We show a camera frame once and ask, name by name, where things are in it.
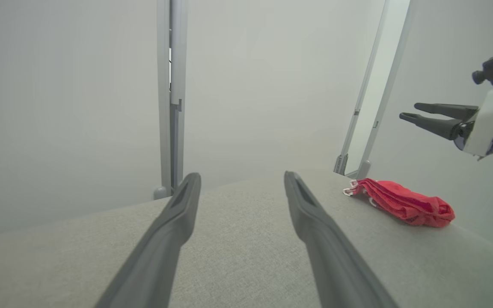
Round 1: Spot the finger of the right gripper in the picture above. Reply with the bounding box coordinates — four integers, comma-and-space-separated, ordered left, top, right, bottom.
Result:
414, 103, 479, 121
399, 112, 463, 141

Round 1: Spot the grey partition post with feet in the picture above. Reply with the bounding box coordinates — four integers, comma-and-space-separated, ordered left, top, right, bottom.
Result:
153, 0, 188, 201

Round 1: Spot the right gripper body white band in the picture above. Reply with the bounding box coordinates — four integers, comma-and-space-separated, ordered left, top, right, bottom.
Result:
455, 79, 493, 162

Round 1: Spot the grey metal partition rail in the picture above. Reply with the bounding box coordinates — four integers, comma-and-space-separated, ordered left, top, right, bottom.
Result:
356, 0, 412, 180
334, 0, 390, 176

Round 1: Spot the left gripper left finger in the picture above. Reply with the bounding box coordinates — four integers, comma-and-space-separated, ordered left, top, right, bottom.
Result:
95, 172, 202, 308

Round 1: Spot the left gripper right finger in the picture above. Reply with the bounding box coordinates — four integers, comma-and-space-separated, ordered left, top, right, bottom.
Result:
284, 171, 397, 308

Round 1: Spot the red shorts white trim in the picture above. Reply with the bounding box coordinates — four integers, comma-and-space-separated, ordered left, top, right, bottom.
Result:
343, 178, 456, 228

